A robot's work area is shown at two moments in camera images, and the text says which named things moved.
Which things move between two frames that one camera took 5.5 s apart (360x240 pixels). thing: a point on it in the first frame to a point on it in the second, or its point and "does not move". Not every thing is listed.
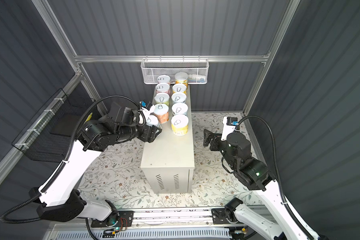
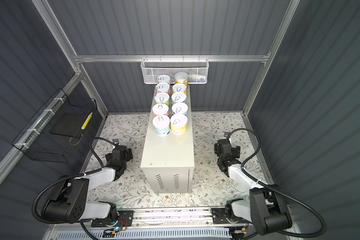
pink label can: x=162 y=88 does not move
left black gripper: x=149 y=132 to x=108 y=158
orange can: x=162 y=111 does not move
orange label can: x=182 y=78 does not move
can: x=152 y=120 to x=161 y=125
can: x=179 y=88 does not move
